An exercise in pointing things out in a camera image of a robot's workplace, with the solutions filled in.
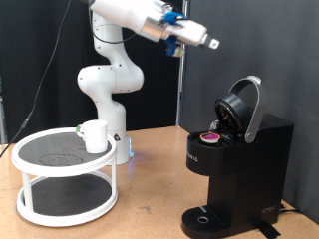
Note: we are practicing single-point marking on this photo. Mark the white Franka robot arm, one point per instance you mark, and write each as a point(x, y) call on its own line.
point(109, 79)

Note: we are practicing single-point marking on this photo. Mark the white two-tier turntable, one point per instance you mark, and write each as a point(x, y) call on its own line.
point(66, 195)

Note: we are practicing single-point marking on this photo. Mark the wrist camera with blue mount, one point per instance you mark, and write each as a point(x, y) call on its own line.
point(174, 49)

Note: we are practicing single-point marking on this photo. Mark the coffee pod with orange lid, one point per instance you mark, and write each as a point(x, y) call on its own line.
point(210, 136)

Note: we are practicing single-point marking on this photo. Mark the black Keurig coffee machine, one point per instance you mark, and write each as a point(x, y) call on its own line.
point(246, 172)

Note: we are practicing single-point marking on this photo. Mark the white mug with green tape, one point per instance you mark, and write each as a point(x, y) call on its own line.
point(96, 137)

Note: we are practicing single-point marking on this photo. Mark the grey metal frame pole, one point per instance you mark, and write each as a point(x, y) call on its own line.
point(182, 83)

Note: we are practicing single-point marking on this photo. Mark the grey backdrop curtain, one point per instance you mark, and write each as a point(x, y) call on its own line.
point(265, 59)

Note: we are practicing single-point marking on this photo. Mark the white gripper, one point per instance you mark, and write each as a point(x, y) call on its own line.
point(189, 33)

